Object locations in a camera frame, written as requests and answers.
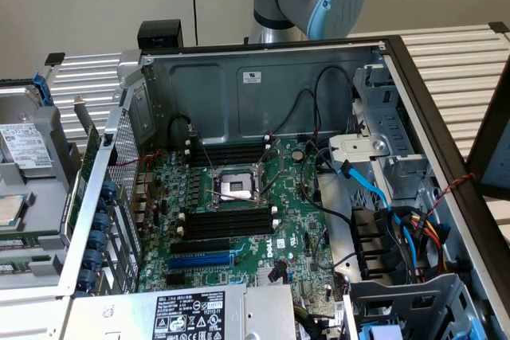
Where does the CPU socket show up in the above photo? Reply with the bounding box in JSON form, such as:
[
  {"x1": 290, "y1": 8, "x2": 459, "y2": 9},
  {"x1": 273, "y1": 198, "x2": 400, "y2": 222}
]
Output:
[{"x1": 206, "y1": 164, "x2": 268, "y2": 212}]

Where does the open metal PC case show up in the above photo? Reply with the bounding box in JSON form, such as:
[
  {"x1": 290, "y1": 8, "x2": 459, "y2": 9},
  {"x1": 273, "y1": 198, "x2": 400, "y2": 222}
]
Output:
[{"x1": 57, "y1": 34, "x2": 510, "y2": 340}]

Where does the green Dell motherboard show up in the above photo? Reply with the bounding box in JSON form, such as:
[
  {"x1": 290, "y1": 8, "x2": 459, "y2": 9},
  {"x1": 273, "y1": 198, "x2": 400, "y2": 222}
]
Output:
[{"x1": 137, "y1": 139, "x2": 347, "y2": 317}]

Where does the long black expansion slot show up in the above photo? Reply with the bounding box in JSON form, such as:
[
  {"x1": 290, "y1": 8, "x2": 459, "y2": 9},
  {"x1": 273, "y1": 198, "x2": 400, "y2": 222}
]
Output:
[{"x1": 170, "y1": 237, "x2": 232, "y2": 256}]

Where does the blue expansion slot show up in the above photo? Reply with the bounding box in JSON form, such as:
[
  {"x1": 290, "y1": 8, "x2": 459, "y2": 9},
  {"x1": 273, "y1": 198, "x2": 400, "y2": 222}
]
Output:
[{"x1": 166, "y1": 251, "x2": 234, "y2": 272}]

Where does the small silver heatsink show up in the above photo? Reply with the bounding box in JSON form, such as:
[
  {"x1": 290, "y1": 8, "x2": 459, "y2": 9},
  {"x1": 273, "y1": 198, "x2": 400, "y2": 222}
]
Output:
[{"x1": 256, "y1": 268, "x2": 280, "y2": 286}]

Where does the silver metal disk bay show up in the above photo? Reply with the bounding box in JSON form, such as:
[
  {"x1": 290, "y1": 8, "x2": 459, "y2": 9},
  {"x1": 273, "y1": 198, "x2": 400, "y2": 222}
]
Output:
[{"x1": 328, "y1": 63, "x2": 435, "y2": 197}]

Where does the black plastic shroud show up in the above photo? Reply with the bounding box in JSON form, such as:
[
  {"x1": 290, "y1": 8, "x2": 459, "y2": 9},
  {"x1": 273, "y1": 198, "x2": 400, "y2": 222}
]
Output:
[{"x1": 349, "y1": 206, "x2": 406, "y2": 282}]

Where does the black box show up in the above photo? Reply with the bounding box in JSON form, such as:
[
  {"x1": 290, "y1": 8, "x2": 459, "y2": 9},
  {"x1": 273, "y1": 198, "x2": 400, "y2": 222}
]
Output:
[{"x1": 137, "y1": 20, "x2": 184, "y2": 49}]

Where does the green graphics card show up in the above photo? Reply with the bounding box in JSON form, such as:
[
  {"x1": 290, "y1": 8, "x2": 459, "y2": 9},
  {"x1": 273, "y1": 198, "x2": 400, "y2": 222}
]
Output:
[{"x1": 63, "y1": 95, "x2": 103, "y2": 237}]

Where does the grey printed parts rack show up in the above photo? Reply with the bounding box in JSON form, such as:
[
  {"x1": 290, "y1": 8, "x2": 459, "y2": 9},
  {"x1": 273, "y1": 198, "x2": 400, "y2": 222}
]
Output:
[{"x1": 0, "y1": 107, "x2": 83, "y2": 291}]

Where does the silver power supply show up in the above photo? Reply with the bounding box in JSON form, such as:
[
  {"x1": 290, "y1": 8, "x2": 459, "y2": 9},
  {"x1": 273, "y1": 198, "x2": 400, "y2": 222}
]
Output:
[{"x1": 63, "y1": 282, "x2": 298, "y2": 340}]

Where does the grey metal disk cage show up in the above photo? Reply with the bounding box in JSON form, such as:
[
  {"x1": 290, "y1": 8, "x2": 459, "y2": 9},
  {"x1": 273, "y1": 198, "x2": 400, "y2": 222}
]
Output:
[{"x1": 343, "y1": 272, "x2": 493, "y2": 340}]

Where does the black framed case side panel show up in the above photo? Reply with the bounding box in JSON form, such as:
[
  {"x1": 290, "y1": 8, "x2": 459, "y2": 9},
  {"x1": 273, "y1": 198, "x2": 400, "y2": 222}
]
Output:
[{"x1": 465, "y1": 71, "x2": 510, "y2": 200}]

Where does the silver hard disk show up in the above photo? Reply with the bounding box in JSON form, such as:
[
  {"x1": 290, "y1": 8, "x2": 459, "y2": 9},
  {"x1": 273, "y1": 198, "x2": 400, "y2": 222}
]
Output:
[{"x1": 0, "y1": 84, "x2": 56, "y2": 178}]

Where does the silver CPU chip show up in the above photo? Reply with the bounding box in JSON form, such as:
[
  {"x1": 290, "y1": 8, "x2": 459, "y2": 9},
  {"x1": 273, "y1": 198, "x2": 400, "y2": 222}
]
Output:
[{"x1": 0, "y1": 192, "x2": 36, "y2": 229}]

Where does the thin black looped wire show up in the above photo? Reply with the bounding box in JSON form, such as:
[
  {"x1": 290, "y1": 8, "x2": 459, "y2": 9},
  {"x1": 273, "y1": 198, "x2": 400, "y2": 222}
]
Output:
[{"x1": 312, "y1": 66, "x2": 356, "y2": 136}]

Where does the blue SATA wire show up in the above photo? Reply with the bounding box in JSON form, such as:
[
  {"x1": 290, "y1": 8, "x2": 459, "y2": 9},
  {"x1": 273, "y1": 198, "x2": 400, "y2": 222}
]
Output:
[{"x1": 337, "y1": 159, "x2": 419, "y2": 289}]

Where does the thick black wire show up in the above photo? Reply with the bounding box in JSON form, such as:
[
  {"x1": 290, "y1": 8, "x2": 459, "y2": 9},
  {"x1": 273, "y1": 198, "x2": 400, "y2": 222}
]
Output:
[{"x1": 299, "y1": 144, "x2": 355, "y2": 229}]

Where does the coloured power wire bundle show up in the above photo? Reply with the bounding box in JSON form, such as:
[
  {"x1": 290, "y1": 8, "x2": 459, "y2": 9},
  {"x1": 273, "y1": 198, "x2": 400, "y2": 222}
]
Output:
[{"x1": 392, "y1": 205, "x2": 453, "y2": 277}]

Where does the red black twisted wire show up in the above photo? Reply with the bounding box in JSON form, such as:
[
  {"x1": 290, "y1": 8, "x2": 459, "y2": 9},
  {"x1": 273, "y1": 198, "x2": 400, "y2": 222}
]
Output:
[{"x1": 426, "y1": 172, "x2": 478, "y2": 213}]

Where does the blue plastic disk rail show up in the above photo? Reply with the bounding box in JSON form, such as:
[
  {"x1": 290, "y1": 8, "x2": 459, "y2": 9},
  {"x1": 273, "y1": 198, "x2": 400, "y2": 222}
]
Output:
[{"x1": 32, "y1": 71, "x2": 56, "y2": 108}]

